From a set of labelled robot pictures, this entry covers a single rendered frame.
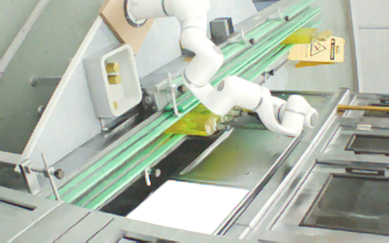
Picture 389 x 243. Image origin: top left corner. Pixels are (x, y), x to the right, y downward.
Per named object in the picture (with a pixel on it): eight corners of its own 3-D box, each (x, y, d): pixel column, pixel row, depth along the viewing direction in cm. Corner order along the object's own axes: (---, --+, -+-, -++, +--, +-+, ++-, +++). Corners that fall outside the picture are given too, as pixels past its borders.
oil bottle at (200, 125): (163, 133, 196) (214, 137, 185) (161, 119, 195) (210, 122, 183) (172, 127, 201) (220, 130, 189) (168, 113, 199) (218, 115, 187)
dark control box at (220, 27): (211, 36, 249) (227, 36, 244) (208, 21, 246) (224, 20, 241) (220, 32, 255) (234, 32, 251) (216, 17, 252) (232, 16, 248)
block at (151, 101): (142, 111, 196) (157, 112, 192) (137, 88, 192) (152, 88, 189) (148, 108, 198) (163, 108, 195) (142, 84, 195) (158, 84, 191)
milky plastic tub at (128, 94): (96, 118, 183) (115, 119, 178) (82, 58, 175) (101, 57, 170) (125, 99, 196) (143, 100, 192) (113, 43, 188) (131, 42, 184)
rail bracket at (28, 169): (18, 199, 148) (67, 212, 136) (2, 150, 142) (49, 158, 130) (29, 191, 152) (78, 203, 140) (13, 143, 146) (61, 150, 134)
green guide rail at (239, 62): (165, 109, 196) (182, 110, 191) (164, 107, 195) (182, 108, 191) (310, 8, 331) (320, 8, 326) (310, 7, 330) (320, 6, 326)
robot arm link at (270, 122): (250, 84, 170) (299, 102, 179) (240, 122, 169) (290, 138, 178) (264, 84, 162) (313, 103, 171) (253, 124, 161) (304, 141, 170)
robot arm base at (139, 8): (118, 0, 186) (151, -4, 178) (133, -20, 193) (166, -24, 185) (136, 30, 196) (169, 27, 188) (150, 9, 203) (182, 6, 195)
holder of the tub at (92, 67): (100, 131, 185) (115, 132, 181) (82, 59, 175) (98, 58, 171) (128, 112, 198) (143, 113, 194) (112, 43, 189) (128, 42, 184)
